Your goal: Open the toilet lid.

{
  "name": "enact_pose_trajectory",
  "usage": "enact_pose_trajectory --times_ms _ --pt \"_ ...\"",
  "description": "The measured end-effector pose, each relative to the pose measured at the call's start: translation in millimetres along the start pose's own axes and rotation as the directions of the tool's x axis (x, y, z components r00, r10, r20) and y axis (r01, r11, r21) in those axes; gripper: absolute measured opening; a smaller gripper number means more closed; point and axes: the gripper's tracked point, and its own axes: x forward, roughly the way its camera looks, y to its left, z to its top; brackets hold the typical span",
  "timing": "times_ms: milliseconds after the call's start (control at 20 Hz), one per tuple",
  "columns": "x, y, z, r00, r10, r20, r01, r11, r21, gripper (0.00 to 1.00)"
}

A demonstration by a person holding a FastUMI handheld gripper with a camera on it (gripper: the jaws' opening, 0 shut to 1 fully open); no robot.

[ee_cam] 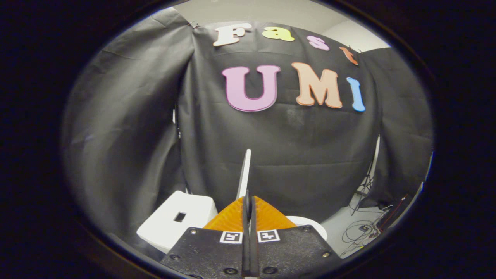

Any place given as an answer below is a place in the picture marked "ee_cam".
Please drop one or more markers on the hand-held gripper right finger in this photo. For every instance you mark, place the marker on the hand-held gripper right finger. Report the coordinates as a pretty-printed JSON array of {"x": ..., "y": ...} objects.
[{"x": 290, "y": 252}]

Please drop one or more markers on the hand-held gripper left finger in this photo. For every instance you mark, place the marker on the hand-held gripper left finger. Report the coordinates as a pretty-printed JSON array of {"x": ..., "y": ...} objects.
[{"x": 209, "y": 252}]

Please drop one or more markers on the white toilet lid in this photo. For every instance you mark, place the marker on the white toilet lid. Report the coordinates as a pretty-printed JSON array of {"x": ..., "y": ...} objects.
[{"x": 244, "y": 174}]

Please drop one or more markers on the white ceramic toilet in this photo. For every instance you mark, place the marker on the white ceramic toilet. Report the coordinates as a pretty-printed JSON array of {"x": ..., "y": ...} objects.
[{"x": 164, "y": 230}]

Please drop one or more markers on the black backdrop cloth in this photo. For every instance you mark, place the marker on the black backdrop cloth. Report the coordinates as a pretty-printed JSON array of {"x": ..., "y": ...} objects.
[{"x": 310, "y": 155}]

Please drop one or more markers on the black tripod stand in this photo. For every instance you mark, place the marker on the black tripod stand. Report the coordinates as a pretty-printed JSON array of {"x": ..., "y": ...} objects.
[{"x": 366, "y": 183}]

